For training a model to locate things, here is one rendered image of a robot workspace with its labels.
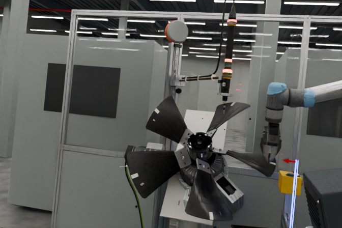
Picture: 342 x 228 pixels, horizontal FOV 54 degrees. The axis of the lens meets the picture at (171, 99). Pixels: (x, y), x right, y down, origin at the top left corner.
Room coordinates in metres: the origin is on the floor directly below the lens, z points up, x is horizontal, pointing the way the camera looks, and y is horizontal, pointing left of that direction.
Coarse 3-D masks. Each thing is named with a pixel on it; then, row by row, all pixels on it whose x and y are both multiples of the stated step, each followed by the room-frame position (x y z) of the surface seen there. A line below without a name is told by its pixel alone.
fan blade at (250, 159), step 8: (232, 152) 1.58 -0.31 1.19; (240, 152) 1.62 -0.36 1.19; (240, 160) 1.49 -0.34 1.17; (248, 160) 1.50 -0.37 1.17; (256, 160) 1.52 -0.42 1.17; (264, 160) 1.54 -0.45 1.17; (272, 160) 1.55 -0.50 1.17; (256, 168) 1.46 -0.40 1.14; (264, 168) 1.47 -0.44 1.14; (272, 168) 1.48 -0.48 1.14
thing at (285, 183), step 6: (282, 174) 1.77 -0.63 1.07; (282, 180) 1.73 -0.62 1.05; (288, 180) 1.72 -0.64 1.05; (300, 180) 1.71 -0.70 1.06; (282, 186) 1.73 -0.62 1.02; (288, 186) 1.72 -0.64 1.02; (300, 186) 1.71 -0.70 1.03; (282, 192) 1.73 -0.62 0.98; (288, 192) 1.72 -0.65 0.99; (300, 192) 1.71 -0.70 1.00
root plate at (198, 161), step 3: (198, 159) 1.55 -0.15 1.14; (198, 162) 1.54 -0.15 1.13; (201, 162) 1.55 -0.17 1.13; (204, 162) 1.57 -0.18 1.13; (198, 165) 1.53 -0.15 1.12; (201, 165) 1.54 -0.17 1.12; (207, 165) 1.58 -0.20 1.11; (198, 168) 1.51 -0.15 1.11; (201, 168) 1.53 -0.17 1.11; (204, 168) 1.54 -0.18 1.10; (207, 168) 1.56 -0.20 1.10; (207, 171) 1.55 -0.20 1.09; (210, 171) 1.57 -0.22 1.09
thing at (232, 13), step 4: (232, 8) 1.59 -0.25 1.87; (232, 12) 1.58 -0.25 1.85; (232, 16) 1.58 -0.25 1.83; (224, 80) 1.58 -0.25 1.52; (228, 80) 1.58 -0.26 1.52; (224, 84) 1.58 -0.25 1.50; (228, 84) 1.58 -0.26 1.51; (224, 88) 1.58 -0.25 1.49; (228, 88) 1.58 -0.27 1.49; (224, 92) 1.58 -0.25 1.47; (228, 92) 1.58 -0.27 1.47; (224, 96) 1.58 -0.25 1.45; (228, 96) 1.59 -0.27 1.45; (224, 100) 1.58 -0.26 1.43
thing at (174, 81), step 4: (172, 76) 2.17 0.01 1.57; (176, 76) 2.12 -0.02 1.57; (180, 76) 2.13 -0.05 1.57; (184, 76) 2.14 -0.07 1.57; (172, 80) 2.17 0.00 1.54; (176, 80) 2.12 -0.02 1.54; (172, 84) 2.16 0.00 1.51; (176, 84) 2.12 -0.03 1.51; (180, 84) 2.13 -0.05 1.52; (184, 84) 2.14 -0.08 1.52
